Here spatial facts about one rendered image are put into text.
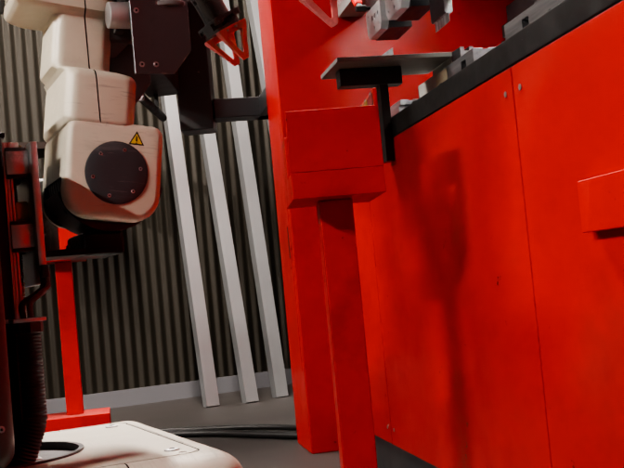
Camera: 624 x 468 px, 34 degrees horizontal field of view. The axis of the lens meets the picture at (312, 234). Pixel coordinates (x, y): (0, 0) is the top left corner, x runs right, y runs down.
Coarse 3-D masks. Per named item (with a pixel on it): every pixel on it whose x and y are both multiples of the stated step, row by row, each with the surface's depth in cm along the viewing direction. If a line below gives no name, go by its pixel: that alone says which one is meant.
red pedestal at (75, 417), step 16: (64, 240) 368; (64, 272) 374; (64, 288) 373; (64, 304) 373; (64, 320) 373; (64, 336) 372; (64, 352) 372; (64, 368) 372; (80, 368) 376; (64, 384) 371; (80, 384) 372; (80, 400) 372; (48, 416) 373; (64, 416) 368; (80, 416) 365; (96, 416) 366
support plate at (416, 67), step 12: (336, 60) 222; (348, 60) 222; (360, 60) 222; (372, 60) 223; (384, 60) 224; (396, 60) 226; (408, 60) 227; (420, 60) 228; (432, 60) 229; (444, 60) 230; (324, 72) 234; (408, 72) 240; (420, 72) 242
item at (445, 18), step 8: (432, 0) 239; (440, 0) 233; (448, 0) 231; (432, 8) 239; (440, 8) 233; (448, 8) 231; (432, 16) 240; (440, 16) 234; (448, 16) 231; (440, 24) 237
